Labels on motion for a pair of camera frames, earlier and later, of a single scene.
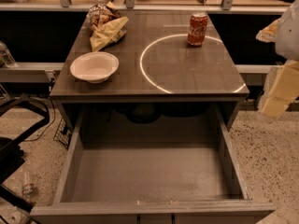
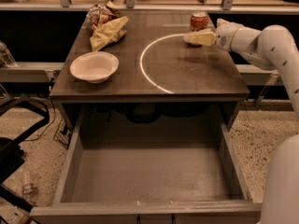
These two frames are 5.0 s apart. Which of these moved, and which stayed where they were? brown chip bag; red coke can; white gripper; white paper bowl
Moved: white gripper
Stayed: red coke can; white paper bowl; brown chip bag
